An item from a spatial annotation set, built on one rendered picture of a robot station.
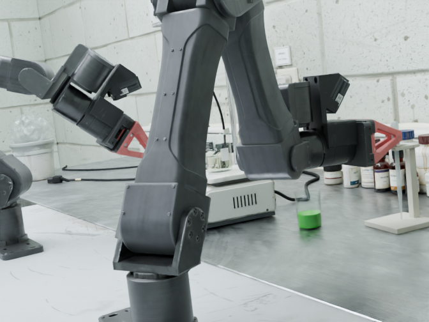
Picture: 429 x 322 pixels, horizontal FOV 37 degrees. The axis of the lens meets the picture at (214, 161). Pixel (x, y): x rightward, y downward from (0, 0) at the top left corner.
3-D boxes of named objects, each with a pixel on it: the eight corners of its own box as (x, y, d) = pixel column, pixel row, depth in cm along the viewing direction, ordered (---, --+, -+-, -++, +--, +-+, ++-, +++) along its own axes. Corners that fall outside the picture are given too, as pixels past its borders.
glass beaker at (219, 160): (240, 171, 119) (235, 128, 118) (225, 177, 115) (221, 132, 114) (212, 172, 123) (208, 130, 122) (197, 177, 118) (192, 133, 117)
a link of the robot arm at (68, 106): (100, 93, 117) (67, 71, 114) (102, 99, 111) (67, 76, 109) (78, 124, 117) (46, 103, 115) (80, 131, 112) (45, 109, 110)
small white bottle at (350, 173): (341, 188, 136) (338, 151, 135) (348, 185, 139) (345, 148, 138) (354, 188, 134) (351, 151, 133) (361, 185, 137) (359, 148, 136)
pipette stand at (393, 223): (397, 234, 96) (391, 149, 94) (364, 225, 103) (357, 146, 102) (438, 224, 99) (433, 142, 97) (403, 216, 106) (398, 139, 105)
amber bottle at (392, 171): (398, 190, 128) (395, 145, 127) (413, 191, 126) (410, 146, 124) (387, 193, 126) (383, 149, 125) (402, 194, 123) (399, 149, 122)
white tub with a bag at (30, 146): (35, 176, 218) (26, 113, 215) (68, 174, 212) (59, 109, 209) (5, 183, 205) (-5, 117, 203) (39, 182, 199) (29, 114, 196)
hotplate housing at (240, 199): (173, 237, 110) (168, 191, 109) (152, 224, 122) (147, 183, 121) (288, 214, 117) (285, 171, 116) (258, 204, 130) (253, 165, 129)
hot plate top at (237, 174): (209, 184, 112) (209, 179, 112) (186, 177, 123) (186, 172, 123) (270, 173, 116) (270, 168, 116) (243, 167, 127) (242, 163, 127)
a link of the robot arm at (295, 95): (269, 84, 97) (228, 89, 87) (323, 78, 92) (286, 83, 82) (276, 160, 98) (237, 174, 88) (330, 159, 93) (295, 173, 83)
